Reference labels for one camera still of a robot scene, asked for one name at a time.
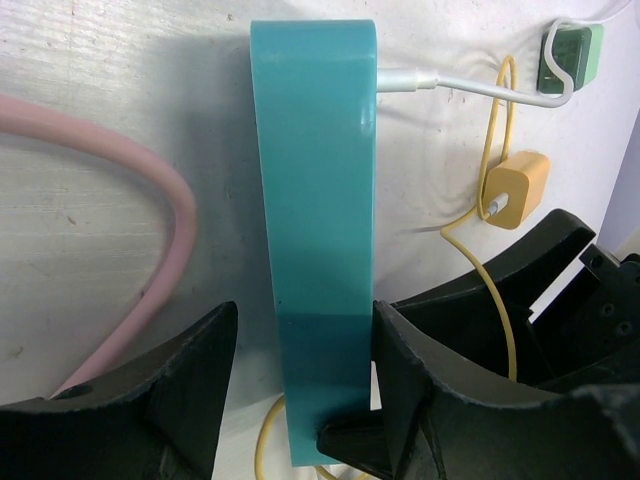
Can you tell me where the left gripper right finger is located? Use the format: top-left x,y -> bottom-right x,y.
317,302 -> 639,479

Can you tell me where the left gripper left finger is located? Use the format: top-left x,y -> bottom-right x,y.
1,302 -> 238,479

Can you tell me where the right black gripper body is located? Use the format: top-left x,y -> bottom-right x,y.
524,244 -> 639,393

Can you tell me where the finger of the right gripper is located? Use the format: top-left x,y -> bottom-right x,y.
392,209 -> 595,385

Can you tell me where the yellow plug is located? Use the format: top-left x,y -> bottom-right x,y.
482,151 -> 551,230

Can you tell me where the thin white cable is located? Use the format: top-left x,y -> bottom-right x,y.
374,0 -> 634,111

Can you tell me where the teal power strip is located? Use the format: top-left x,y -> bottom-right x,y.
250,20 -> 377,467

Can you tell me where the green plug adapter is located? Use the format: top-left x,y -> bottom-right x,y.
536,20 -> 604,95

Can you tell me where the pink power strip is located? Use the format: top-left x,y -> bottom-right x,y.
1,96 -> 197,403

